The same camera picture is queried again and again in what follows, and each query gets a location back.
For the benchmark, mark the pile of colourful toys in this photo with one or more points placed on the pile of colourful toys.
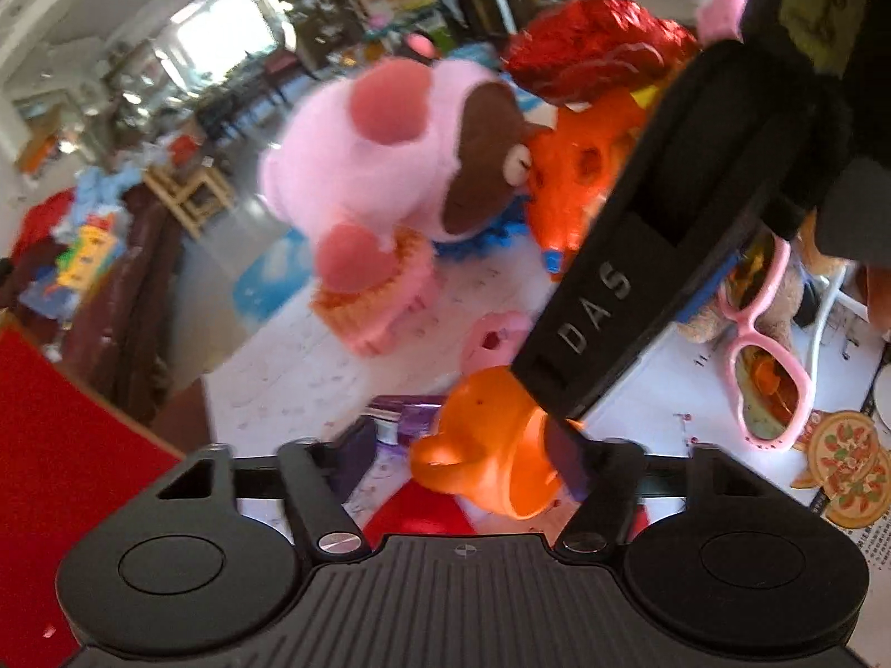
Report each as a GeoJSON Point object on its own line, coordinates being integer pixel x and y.
{"type": "Point", "coordinates": [62, 250]}

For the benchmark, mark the pink block cake toy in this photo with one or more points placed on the pink block cake toy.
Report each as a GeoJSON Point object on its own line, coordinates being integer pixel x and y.
{"type": "Point", "coordinates": [379, 306]}

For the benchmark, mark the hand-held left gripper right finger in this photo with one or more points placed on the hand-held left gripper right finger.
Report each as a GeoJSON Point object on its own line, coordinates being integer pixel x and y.
{"type": "Point", "coordinates": [567, 463]}

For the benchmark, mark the pink sunglasses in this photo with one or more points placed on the pink sunglasses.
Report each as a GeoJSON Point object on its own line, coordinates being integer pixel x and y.
{"type": "Point", "coordinates": [762, 390]}

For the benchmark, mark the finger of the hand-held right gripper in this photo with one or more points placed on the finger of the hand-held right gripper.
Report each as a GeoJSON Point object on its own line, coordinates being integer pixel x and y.
{"type": "Point", "coordinates": [598, 313]}

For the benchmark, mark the blue fuzzy toy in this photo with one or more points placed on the blue fuzzy toy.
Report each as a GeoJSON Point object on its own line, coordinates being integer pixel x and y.
{"type": "Point", "coordinates": [480, 240]}

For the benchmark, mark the small pink plastic toy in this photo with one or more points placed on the small pink plastic toy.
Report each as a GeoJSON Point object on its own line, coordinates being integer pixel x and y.
{"type": "Point", "coordinates": [498, 337]}

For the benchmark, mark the wooden stool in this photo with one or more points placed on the wooden stool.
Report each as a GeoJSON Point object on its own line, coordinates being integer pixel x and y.
{"type": "Point", "coordinates": [188, 191]}

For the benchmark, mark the red foil bag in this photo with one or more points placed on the red foil bag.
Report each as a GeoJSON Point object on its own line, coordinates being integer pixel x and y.
{"type": "Point", "coordinates": [598, 42]}

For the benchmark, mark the pink plush toy brown face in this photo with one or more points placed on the pink plush toy brown face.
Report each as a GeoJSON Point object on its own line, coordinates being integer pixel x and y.
{"type": "Point", "coordinates": [390, 153]}

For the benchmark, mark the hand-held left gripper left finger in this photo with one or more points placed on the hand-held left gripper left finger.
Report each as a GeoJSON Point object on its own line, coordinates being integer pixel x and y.
{"type": "Point", "coordinates": [356, 460]}

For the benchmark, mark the red gift box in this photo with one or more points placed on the red gift box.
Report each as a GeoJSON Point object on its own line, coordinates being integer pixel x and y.
{"type": "Point", "coordinates": [62, 445]}

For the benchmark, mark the orange plastic toy gun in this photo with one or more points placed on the orange plastic toy gun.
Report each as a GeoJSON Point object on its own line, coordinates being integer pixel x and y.
{"type": "Point", "coordinates": [578, 167]}

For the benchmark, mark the purple cup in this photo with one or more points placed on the purple cup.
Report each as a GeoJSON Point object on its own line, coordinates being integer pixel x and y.
{"type": "Point", "coordinates": [397, 431]}

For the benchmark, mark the blue floor mat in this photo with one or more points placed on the blue floor mat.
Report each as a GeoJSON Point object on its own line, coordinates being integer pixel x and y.
{"type": "Point", "coordinates": [268, 278]}

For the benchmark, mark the brown teddy bear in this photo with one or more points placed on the brown teddy bear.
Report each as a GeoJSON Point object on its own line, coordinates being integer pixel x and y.
{"type": "Point", "coordinates": [713, 316]}

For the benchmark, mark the orange plastic cup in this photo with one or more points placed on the orange plastic cup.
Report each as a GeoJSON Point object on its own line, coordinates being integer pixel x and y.
{"type": "Point", "coordinates": [487, 445]}

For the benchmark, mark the printed paper sheet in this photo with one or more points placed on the printed paper sheet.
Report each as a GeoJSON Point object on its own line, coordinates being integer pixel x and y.
{"type": "Point", "coordinates": [278, 376]}

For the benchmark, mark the brown sofa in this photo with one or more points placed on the brown sofa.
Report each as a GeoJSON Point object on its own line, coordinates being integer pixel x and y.
{"type": "Point", "coordinates": [118, 320]}

